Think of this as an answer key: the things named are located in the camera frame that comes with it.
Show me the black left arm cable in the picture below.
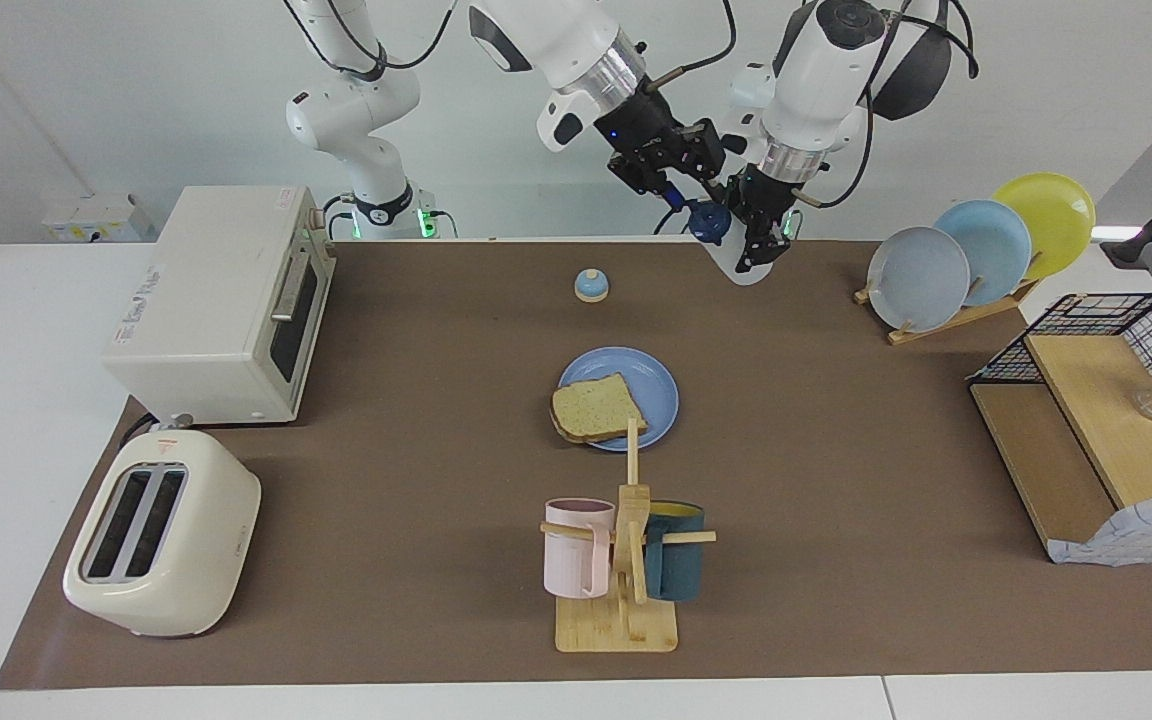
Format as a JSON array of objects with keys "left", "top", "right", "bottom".
[{"left": 794, "top": 0, "right": 983, "bottom": 211}]

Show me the wooden mug tree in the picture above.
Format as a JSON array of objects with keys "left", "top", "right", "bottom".
[{"left": 539, "top": 417, "right": 718, "bottom": 654}]

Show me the wooden shelf with wire frame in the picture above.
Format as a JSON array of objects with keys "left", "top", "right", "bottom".
[{"left": 966, "top": 292, "right": 1152, "bottom": 566}]

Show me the brown table mat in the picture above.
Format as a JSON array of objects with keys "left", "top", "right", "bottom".
[{"left": 0, "top": 238, "right": 1152, "bottom": 691}]

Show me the translucent bottle with blue cap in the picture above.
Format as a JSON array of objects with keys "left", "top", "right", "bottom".
[{"left": 688, "top": 197, "right": 789, "bottom": 287}]

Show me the light blue plate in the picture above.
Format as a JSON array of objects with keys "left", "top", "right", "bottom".
[{"left": 932, "top": 199, "right": 1034, "bottom": 307}]

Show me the pink mug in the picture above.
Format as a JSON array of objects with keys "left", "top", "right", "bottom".
[{"left": 543, "top": 497, "right": 616, "bottom": 600}]

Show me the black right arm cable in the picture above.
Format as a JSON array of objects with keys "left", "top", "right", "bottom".
[{"left": 281, "top": 0, "right": 739, "bottom": 91}]

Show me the grey-blue plate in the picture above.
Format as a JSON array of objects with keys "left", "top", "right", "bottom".
[{"left": 866, "top": 226, "right": 972, "bottom": 333}]

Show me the cream two-slot toaster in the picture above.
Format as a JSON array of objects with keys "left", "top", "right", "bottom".
[{"left": 62, "top": 428, "right": 263, "bottom": 639}]

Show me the dark green mug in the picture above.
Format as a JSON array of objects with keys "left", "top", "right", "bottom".
[{"left": 642, "top": 500, "right": 707, "bottom": 603}]

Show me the blue round plate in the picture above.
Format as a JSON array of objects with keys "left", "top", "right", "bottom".
[{"left": 557, "top": 346, "right": 681, "bottom": 453}]

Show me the yellow plate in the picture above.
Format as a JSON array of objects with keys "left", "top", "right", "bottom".
[{"left": 991, "top": 172, "right": 1098, "bottom": 282}]

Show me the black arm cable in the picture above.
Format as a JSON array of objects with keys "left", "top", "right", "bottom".
[
  {"left": 794, "top": 0, "right": 983, "bottom": 211},
  {"left": 281, "top": 0, "right": 739, "bottom": 91}
]

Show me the white marble-pattern cloth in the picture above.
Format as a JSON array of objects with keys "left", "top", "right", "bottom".
[{"left": 1046, "top": 490, "right": 1152, "bottom": 569}]

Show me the wooden plate rack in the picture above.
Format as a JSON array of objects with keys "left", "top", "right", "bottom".
[{"left": 853, "top": 278, "right": 1045, "bottom": 347}]

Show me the white toaster oven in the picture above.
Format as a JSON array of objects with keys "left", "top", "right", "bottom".
[{"left": 101, "top": 185, "right": 337, "bottom": 426}]

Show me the brown bread slice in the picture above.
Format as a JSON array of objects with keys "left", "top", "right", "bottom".
[{"left": 549, "top": 372, "right": 649, "bottom": 445}]

